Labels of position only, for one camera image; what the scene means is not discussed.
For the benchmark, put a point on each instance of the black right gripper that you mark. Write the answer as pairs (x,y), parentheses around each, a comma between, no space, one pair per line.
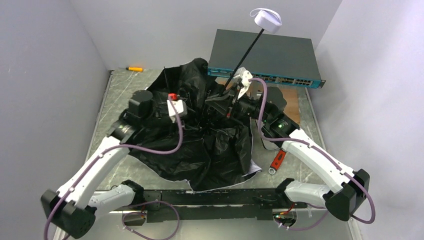
(228,108)

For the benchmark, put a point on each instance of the black umbrella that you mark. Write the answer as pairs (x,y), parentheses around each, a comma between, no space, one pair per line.
(216,151)

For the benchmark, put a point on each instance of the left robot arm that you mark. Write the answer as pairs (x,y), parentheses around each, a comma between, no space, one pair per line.
(74,207)

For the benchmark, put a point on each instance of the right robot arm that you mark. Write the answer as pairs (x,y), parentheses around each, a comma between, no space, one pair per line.
(344,192)

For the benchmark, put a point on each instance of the plywood board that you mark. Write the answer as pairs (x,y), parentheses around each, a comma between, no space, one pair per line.
(290,94)

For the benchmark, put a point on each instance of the orange utility knife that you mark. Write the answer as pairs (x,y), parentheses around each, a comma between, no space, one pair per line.
(134,69)

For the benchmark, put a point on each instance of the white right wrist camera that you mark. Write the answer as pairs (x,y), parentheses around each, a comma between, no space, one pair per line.
(242,77)

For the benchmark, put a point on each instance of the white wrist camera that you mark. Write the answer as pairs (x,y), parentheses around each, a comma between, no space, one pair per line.
(176,107)
(242,77)

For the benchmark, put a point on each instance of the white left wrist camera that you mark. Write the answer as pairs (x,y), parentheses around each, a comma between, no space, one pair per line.
(176,107)

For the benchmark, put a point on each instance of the grey network switch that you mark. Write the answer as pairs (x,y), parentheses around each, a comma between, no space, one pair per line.
(278,59)

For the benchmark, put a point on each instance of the red handled adjustable wrench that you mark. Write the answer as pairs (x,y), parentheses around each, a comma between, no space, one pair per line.
(277,162)

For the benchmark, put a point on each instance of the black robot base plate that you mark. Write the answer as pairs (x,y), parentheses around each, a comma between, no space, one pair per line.
(246,203)

